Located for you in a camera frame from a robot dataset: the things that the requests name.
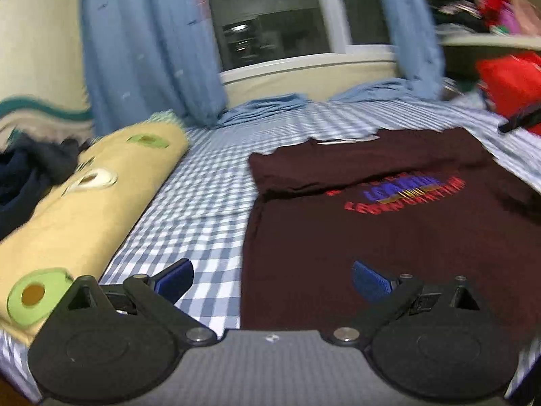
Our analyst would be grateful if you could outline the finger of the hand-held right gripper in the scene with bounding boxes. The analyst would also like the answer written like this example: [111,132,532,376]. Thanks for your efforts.
[498,106,541,134]

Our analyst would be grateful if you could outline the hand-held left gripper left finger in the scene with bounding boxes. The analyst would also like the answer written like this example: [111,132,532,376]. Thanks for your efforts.
[63,258,218,347]

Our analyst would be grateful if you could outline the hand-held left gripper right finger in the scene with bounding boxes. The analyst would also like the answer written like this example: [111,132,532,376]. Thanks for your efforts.
[325,261,483,347]

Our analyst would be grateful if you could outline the maroon printed t-shirt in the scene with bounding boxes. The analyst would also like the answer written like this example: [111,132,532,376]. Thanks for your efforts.
[240,129,541,347]

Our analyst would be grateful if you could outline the cream shelf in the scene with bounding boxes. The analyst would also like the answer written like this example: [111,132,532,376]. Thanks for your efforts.
[416,0,541,77]

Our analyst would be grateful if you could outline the blue checkered bedsheet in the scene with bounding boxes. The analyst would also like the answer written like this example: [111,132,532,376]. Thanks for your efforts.
[0,96,541,402]

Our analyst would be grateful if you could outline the yellow avocado print blanket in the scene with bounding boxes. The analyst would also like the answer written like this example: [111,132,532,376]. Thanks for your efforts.
[0,120,189,345]

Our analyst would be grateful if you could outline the blue star print curtain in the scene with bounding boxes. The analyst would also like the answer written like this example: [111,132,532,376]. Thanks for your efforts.
[330,0,449,103]
[79,0,313,136]

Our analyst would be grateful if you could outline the green checked cloth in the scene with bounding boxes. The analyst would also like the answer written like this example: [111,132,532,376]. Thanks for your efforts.
[146,109,187,130]

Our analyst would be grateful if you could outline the dark clothing pile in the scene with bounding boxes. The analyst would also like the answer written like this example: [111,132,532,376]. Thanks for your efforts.
[0,133,91,240]

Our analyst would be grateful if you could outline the cream teal striped throw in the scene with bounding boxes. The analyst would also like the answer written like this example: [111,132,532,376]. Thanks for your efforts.
[0,95,94,149]

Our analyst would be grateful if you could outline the white framed window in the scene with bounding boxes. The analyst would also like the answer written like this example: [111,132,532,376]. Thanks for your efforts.
[188,0,398,72]

